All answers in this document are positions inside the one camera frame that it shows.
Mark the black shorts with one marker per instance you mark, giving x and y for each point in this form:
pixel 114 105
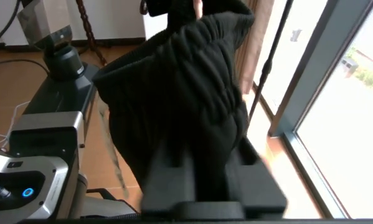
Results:
pixel 173 93

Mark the black clothes rack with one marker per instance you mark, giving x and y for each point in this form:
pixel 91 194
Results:
pixel 267 68

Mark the window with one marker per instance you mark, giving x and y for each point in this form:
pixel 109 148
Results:
pixel 345 124

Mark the dark wooden stand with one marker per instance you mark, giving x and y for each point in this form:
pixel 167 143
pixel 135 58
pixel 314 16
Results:
pixel 88 31

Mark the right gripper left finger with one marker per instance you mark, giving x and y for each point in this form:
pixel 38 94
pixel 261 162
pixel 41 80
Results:
pixel 167 186

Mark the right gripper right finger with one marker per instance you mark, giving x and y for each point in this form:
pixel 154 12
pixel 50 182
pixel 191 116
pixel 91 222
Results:
pixel 257 193

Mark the beige curtain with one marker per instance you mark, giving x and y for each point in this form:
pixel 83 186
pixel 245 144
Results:
pixel 257 46

